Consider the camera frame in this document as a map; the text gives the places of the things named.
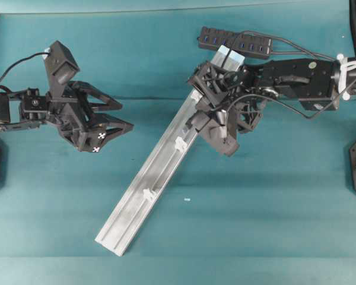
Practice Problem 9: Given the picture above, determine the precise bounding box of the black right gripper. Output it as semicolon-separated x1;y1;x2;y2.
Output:
186;61;268;134

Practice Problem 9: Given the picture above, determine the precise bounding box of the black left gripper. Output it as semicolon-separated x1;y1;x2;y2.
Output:
46;81;134;153

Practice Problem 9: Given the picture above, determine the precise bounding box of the black USB cable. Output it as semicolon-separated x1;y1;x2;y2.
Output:
222;29;356;119

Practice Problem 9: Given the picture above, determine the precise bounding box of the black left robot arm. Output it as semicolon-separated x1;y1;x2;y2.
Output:
0;81;134;153

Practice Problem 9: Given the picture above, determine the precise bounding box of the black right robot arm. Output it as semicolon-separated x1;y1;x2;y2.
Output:
188;58;356;135

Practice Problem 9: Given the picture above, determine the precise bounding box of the black USB hub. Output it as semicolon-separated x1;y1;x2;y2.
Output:
197;27;272;59

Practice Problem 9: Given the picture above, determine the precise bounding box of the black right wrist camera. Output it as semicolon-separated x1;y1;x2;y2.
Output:
199;110;239;157

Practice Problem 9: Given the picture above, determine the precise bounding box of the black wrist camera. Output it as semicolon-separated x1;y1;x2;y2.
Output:
199;110;239;157
44;40;80;97

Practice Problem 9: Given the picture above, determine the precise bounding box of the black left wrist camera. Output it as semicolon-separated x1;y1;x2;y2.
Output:
44;40;80;97

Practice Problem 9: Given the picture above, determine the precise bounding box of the aluminium profile rail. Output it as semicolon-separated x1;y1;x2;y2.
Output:
94;46;246;257

